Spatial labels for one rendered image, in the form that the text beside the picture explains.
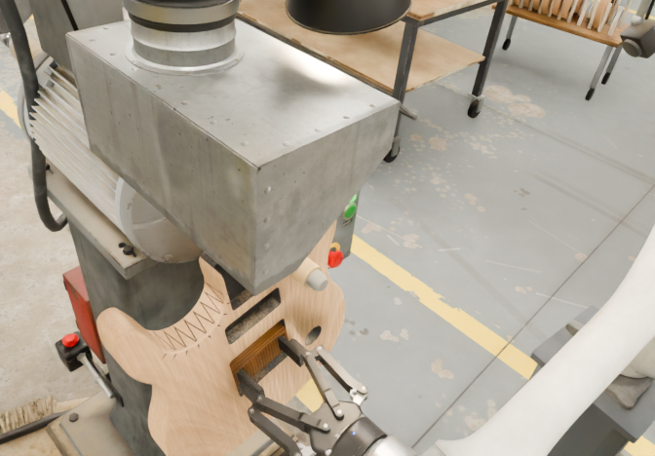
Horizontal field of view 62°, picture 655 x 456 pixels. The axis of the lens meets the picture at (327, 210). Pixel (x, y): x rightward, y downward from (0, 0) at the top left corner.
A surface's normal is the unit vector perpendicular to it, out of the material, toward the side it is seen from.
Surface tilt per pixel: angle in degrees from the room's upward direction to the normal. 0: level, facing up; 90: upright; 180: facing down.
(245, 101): 0
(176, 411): 89
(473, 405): 0
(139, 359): 89
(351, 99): 0
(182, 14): 90
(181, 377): 89
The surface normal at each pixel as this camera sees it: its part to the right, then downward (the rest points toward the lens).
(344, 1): -0.11, 0.53
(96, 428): -0.20, -0.55
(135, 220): 0.29, 0.61
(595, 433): -0.79, 0.33
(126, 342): 0.71, 0.47
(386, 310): 0.09, -0.77
